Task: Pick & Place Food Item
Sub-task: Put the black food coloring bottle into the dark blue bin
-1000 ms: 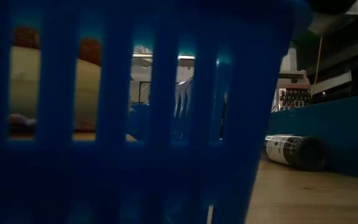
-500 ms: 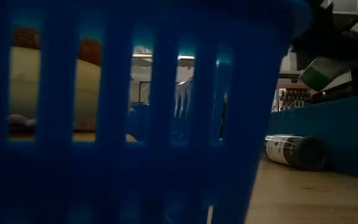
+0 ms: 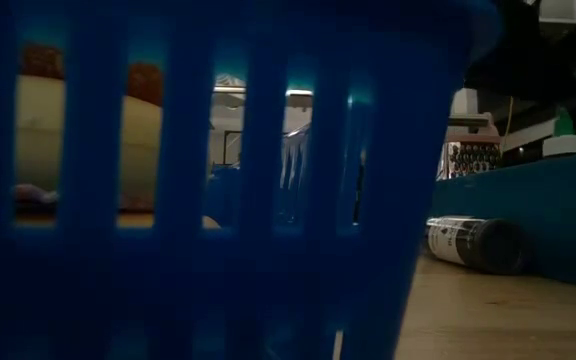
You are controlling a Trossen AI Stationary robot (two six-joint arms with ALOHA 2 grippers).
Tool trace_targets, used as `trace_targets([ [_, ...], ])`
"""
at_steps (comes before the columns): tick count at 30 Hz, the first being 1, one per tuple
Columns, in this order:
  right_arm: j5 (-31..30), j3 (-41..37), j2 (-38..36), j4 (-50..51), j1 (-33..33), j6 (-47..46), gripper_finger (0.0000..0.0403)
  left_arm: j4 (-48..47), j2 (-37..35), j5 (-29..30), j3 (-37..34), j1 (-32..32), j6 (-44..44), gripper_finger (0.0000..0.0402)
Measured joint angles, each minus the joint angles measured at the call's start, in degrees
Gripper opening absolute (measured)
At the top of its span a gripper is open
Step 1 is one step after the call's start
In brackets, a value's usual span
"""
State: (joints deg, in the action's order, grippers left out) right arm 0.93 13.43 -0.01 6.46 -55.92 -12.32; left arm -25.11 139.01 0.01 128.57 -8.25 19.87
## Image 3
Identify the white rectangular fixture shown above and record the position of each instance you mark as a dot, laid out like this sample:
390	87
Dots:
463	102

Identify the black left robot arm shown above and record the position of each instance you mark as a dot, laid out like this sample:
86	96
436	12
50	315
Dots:
528	60

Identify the metal box grater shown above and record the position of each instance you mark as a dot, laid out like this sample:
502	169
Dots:
470	157

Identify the blue slotted plastic basket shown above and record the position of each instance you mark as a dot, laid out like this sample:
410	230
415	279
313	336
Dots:
93	275

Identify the beige bulky object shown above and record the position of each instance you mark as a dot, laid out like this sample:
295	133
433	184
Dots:
38	125

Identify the blue plastic bin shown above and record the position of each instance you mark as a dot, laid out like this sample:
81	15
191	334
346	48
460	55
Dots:
543	210

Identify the dark paint bottle white label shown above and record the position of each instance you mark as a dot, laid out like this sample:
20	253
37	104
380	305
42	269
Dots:
488	245

